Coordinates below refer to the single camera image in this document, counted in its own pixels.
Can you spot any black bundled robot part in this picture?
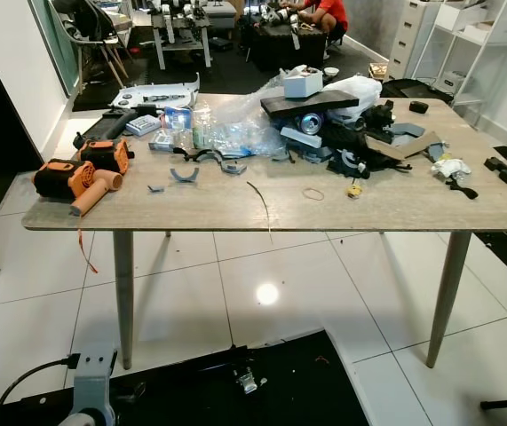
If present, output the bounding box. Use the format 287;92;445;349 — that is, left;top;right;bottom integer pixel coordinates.
324;100;414;178

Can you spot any red strap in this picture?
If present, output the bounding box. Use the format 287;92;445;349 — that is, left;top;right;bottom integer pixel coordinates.
77;217;100;274

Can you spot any black curved bracket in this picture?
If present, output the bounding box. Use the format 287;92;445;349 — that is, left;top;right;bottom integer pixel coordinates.
171;146;247;176

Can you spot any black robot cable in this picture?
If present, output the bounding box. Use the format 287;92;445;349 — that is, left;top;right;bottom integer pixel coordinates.
0;354;81;420

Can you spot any person in red shirt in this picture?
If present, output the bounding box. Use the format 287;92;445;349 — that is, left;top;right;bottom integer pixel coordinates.
280;0;350;41

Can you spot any flat black board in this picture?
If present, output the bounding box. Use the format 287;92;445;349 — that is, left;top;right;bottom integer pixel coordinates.
260;89;360;118

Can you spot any white cardboard box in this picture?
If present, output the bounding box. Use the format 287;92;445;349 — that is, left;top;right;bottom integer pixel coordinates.
283;65;325;99

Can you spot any white shelving unit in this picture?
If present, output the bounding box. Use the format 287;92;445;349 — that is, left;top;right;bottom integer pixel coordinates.
386;0;507;103

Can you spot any thin black wire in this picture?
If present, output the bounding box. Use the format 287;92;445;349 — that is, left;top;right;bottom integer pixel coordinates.
246;181;276;242

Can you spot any grey curved plastic part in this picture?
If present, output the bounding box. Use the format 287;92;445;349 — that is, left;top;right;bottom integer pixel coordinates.
170;167;199;184

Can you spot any grey keypad device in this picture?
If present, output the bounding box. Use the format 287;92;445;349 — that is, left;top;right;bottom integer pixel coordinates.
124;114;161;136

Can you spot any white robot shell plate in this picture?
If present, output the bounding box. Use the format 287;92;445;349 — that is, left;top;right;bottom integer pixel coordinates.
111;75;201;112

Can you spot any grey wooden table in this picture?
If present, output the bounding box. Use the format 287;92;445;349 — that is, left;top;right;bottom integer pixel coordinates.
22;96;507;370

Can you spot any orange black heat gun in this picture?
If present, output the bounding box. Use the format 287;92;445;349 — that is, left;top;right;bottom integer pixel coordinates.
33;158;123;217

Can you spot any grey block part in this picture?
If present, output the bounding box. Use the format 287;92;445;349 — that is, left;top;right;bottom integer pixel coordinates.
280;124;325;161

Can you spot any crumpled white paper trash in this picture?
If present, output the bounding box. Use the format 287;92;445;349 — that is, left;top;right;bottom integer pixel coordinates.
431;158;479;200

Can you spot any chair with dark clothes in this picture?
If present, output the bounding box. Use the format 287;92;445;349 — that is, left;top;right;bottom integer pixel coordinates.
53;0;125;90

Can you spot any white workbench with robot parts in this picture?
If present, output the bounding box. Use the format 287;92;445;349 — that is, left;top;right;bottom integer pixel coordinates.
151;0;241;70

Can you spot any brown cardboard piece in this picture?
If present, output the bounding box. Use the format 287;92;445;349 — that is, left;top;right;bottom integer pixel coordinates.
367;131;445;161

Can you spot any small blue box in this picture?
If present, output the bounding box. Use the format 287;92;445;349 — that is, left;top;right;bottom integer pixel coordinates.
164;106;194;131

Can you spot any white plastic bag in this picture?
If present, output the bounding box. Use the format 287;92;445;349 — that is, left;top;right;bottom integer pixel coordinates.
324;75;383;116

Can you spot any clear plastic bag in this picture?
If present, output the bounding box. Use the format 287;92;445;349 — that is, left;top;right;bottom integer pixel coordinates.
195;75;289;159

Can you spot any long black tool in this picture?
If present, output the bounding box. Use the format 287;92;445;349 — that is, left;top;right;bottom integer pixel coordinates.
73;105;156;150

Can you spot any low black table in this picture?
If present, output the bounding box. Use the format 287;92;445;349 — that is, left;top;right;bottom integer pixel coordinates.
240;13;329;72

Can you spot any blue drinks can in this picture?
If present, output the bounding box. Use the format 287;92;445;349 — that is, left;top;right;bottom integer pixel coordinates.
299;112;325;136

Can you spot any orange black power tool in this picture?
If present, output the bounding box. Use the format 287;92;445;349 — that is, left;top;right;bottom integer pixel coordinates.
80;138;132;176

